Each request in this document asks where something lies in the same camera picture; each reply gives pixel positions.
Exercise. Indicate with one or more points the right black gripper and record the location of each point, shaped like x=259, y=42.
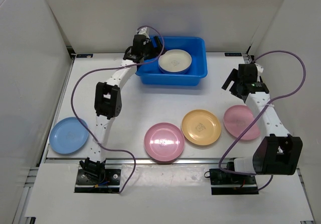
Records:
x=232, y=77

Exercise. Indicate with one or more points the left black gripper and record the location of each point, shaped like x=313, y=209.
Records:
x=158, y=50

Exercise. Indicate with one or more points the cream plate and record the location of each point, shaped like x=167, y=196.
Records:
x=175, y=60

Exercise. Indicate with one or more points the pink plate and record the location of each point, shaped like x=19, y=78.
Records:
x=237, y=118
x=164, y=142

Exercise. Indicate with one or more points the purple plate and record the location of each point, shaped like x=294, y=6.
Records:
x=174, y=72

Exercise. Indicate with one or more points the yellow plate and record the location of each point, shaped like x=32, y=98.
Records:
x=201, y=127

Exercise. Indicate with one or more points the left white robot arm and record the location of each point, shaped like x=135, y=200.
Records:
x=108, y=103

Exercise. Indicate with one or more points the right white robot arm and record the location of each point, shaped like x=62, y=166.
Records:
x=279, y=151

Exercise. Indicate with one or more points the blue plastic bin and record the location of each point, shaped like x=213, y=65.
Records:
x=195, y=46

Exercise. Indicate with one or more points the blue plate front left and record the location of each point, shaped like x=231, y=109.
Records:
x=68, y=136

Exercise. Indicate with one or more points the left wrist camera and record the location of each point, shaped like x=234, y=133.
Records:
x=143, y=31

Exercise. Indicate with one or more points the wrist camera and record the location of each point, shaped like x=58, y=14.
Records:
x=143, y=31
x=260, y=69

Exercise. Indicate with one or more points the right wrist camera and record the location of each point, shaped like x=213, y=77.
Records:
x=260, y=69

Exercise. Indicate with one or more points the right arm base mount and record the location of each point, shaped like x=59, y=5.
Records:
x=223, y=183

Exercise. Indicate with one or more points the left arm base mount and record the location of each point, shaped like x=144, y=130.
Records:
x=94, y=177

